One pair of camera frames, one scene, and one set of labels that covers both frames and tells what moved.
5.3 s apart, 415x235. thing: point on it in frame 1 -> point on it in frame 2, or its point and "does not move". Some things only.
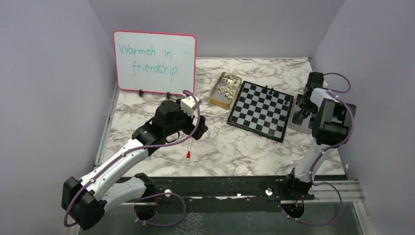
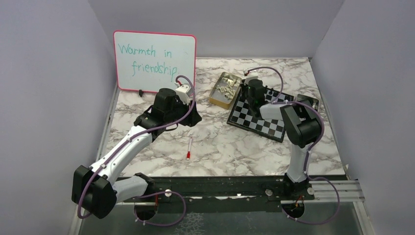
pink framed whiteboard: [155, 62] does not move
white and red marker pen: [188, 153] does not move
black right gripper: [309, 108] -> [243, 87]
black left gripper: [201, 129] -> [192, 118]
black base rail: [246, 195] does not move
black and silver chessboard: [262, 110] does not move
